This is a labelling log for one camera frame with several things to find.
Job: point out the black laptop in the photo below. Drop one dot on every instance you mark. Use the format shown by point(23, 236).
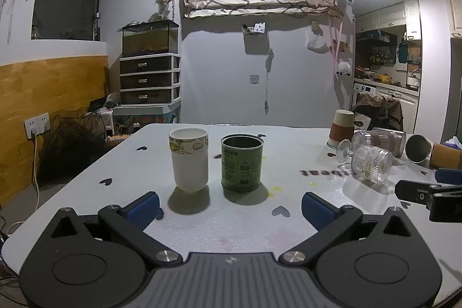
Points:
point(98, 104)

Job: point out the clear glass jar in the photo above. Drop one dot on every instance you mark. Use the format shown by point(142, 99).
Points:
point(386, 140)

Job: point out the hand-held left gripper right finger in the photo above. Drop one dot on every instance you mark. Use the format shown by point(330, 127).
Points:
point(318, 212)

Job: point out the black spice shelf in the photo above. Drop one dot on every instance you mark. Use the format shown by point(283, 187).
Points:
point(377, 50)

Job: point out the square wall hook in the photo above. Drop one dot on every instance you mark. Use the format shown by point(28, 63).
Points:
point(254, 79)

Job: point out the white cup with patterned rim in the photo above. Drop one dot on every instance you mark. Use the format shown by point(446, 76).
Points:
point(190, 163)

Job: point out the chair draped with clothes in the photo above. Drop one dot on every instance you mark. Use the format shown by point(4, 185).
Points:
point(380, 111)

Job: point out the vase of dried flowers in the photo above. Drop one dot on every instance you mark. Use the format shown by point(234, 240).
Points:
point(164, 3)

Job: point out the white washing machine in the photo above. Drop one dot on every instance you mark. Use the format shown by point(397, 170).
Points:
point(364, 93)

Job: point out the white wall socket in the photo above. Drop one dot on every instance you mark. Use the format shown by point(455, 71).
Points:
point(36, 125)

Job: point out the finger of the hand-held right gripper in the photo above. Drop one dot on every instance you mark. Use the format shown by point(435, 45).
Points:
point(415, 191)
point(449, 176)

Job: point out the white plastic bag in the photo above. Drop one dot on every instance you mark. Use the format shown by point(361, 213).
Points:
point(318, 42)

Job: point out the pink hanging straws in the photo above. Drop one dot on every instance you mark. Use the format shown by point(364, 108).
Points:
point(335, 48)

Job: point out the glass fish tank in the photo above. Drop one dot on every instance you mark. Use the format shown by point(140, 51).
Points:
point(149, 39)

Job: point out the white kitchen wall cabinet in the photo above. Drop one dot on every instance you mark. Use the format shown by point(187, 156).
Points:
point(393, 17)

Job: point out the white plush sheep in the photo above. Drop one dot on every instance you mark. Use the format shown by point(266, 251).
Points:
point(343, 69)

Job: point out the brown and white paper cup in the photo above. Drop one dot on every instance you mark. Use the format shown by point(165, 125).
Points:
point(341, 129)

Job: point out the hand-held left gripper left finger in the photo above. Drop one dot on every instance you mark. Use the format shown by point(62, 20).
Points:
point(142, 211)

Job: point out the orange paper cup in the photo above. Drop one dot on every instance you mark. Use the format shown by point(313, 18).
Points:
point(445, 156)

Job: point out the ribbed glass goblet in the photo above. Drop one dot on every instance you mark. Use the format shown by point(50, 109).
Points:
point(371, 162)

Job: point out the dark mesh pile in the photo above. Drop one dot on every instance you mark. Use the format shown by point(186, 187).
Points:
point(72, 149)

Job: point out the steel cup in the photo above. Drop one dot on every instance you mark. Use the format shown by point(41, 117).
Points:
point(418, 148)

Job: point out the green tin can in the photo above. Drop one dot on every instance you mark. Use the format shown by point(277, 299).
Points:
point(241, 165)

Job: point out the white drawer cabinet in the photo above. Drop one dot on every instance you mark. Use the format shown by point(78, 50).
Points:
point(149, 79)

